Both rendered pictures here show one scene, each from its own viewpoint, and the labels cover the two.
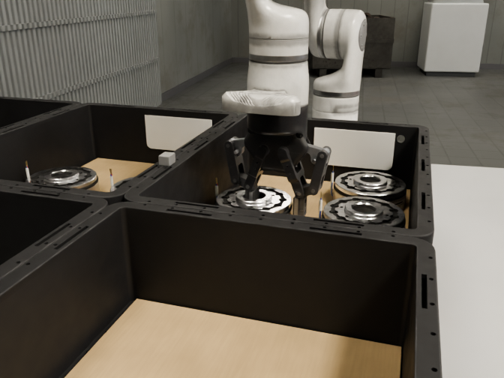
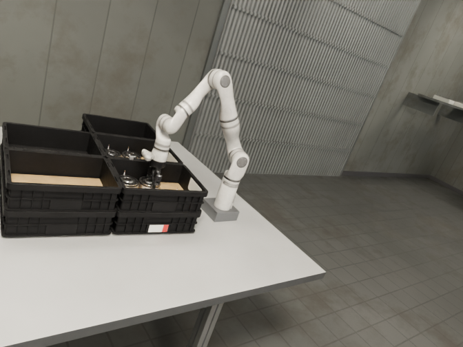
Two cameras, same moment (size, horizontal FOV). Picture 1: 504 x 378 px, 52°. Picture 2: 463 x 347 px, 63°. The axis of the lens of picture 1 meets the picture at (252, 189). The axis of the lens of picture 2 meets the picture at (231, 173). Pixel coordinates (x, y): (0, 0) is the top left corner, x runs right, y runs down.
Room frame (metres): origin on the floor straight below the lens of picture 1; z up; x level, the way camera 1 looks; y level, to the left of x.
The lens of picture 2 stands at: (-0.48, -1.26, 1.63)
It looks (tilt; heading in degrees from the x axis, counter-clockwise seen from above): 20 degrees down; 36
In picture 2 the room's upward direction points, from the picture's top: 19 degrees clockwise
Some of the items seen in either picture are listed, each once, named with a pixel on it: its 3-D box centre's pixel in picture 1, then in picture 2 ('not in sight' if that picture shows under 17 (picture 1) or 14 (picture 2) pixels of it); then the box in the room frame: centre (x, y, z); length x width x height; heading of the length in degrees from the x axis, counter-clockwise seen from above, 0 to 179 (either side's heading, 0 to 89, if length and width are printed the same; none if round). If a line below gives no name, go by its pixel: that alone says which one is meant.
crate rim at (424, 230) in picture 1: (305, 163); (157, 177); (0.62, -0.07, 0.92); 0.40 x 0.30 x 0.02; 163
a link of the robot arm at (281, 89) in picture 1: (273, 79); (156, 152); (0.61, -0.02, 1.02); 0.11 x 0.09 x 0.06; 159
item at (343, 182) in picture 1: (370, 184); not in sight; (0.71, -0.17, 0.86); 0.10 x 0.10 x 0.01
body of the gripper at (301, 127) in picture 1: (277, 134); (156, 166); (0.63, -0.03, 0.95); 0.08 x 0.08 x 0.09
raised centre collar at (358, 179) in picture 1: (370, 181); not in sight; (0.71, -0.17, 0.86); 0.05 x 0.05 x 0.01
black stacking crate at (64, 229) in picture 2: not in sight; (57, 205); (0.24, 0.05, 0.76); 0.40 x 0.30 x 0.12; 163
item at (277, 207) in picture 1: (253, 200); (149, 181); (0.64, 0.00, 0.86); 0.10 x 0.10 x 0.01
